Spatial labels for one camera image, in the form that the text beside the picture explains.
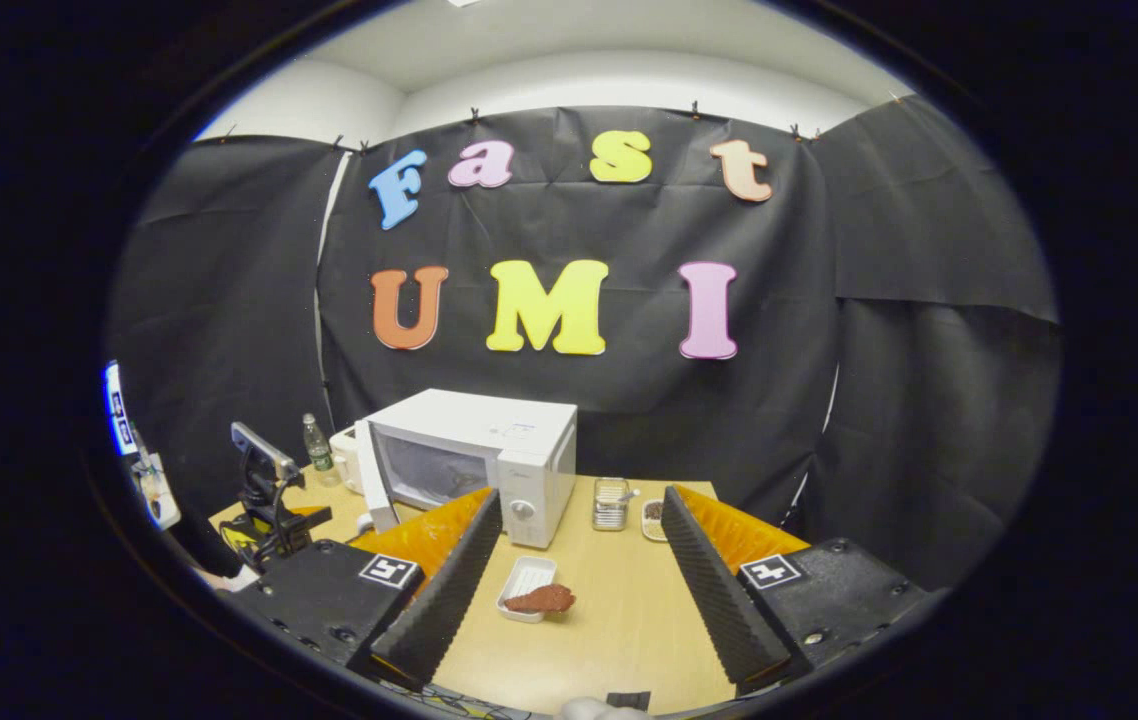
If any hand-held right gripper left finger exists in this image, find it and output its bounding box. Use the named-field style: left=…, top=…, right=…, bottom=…
left=229, top=487, right=508, bottom=691

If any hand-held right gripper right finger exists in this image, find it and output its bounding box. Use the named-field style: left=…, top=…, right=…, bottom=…
left=662, top=485, right=930, bottom=698

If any reddish-brown meat piece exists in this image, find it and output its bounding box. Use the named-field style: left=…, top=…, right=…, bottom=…
left=504, top=584, right=577, bottom=615

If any white microwave oven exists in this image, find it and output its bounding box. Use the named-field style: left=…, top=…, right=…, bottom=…
left=354, top=388, right=578, bottom=549

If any clear plastic water bottle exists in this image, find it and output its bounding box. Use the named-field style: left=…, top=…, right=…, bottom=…
left=302, top=413, right=335, bottom=473

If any white toaster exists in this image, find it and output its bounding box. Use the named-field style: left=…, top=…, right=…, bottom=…
left=329, top=425, right=370, bottom=496

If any small white rectangular dish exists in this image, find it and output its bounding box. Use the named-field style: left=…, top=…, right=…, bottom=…
left=496, top=556, right=558, bottom=624

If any clear utensil holder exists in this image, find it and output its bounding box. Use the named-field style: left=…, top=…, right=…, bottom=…
left=592, top=477, right=630, bottom=531

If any white blue-edged panel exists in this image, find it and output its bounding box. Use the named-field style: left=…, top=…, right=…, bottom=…
left=104, top=360, right=182, bottom=531

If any black backdrop cloth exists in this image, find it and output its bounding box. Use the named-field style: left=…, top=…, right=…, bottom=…
left=109, top=95, right=1063, bottom=591

